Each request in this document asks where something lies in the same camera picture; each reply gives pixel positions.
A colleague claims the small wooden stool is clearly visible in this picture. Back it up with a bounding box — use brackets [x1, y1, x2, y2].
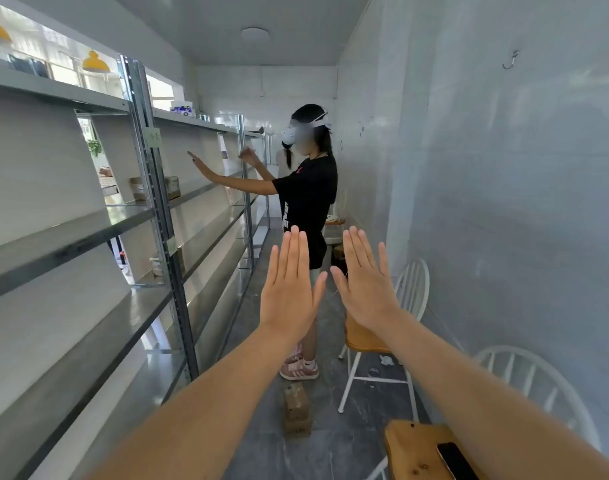
[324, 216, 346, 246]

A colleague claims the person's left forearm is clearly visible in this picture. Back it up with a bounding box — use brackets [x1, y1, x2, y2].
[82, 322, 305, 480]

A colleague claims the white headset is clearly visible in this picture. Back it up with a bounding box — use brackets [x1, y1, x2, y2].
[282, 109, 331, 146]

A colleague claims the grey metal shelf rack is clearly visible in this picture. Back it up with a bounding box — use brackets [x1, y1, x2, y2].
[0, 55, 276, 480]

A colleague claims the brown cardboard box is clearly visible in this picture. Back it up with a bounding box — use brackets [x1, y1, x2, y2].
[284, 382, 314, 438]

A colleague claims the white chair with wooden seat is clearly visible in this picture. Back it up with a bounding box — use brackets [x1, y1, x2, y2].
[337, 259, 430, 423]
[367, 345, 603, 480]

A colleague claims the flat cardboard box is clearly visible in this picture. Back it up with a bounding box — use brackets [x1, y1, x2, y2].
[130, 176, 182, 202]

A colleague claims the person's right forearm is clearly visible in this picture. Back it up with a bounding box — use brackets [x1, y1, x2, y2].
[377, 310, 609, 480]

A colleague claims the person's right hand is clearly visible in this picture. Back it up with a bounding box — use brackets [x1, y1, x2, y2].
[329, 226, 403, 331]

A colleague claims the black smartphone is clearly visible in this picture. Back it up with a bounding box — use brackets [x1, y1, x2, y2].
[436, 442, 480, 480]

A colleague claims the person's left hand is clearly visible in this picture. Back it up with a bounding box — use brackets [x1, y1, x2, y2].
[260, 226, 328, 341]

